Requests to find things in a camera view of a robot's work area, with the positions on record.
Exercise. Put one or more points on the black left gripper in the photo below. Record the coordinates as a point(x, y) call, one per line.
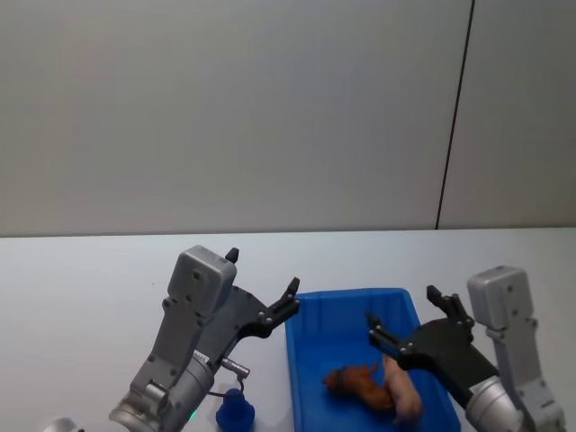
point(234, 319)

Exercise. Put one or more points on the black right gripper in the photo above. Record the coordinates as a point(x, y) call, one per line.
point(450, 348)

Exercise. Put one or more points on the pink toy sausage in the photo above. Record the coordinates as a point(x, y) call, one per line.
point(402, 391)

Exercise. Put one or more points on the brown toy roast chicken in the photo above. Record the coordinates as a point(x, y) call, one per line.
point(360, 382)

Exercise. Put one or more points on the blue plastic tray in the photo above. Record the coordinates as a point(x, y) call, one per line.
point(324, 342)

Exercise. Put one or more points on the small blue plastic piece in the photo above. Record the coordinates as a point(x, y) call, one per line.
point(234, 409)

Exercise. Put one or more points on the grey round object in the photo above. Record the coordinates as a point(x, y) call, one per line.
point(63, 425)

